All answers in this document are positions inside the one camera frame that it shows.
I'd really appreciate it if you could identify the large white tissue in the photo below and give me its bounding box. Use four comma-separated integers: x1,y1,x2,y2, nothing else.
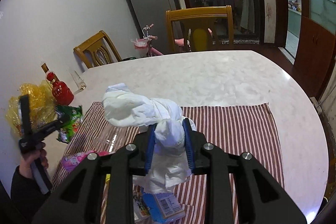
102,83,191,194

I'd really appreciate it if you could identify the blue label plastic bottle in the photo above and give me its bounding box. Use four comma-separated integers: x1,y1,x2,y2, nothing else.
133,186,186,223

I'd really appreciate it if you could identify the left dark sleeve forearm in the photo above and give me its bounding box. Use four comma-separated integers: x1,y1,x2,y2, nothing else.
10,162,51,223

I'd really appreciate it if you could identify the left hand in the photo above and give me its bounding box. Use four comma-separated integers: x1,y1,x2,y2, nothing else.
19,142,49,179

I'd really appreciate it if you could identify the yellow plastic bag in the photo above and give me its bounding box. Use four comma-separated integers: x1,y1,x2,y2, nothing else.
5,80,56,136

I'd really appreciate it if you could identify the green snack wrapper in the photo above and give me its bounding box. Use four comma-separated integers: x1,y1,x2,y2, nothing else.
55,105,83,144

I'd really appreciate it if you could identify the clear plastic cup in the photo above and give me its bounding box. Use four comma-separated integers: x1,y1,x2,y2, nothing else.
93,124,127,154

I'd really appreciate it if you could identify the pink small bottle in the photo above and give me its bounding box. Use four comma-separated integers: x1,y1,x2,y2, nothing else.
61,150,109,172

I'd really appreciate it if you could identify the red liquor bottle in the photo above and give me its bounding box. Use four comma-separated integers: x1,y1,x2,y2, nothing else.
41,63,74,106

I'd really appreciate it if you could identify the drinking glass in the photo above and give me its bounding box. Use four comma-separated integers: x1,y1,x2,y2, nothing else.
70,70,87,90

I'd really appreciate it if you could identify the wooden chair far side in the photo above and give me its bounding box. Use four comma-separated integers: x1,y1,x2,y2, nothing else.
165,5,234,53

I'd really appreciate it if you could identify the wooden chair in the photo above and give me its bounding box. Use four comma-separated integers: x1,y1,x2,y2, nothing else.
73,30,122,69
165,5,234,53

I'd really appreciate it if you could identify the pink child bicycle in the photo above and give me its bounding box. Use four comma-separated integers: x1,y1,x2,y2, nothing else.
131,24,163,58

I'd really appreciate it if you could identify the wooden chair at left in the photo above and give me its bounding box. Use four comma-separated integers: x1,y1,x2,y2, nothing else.
73,30,122,69

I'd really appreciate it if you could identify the dark red wooden door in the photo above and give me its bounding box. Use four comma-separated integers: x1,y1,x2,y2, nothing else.
267,0,336,98

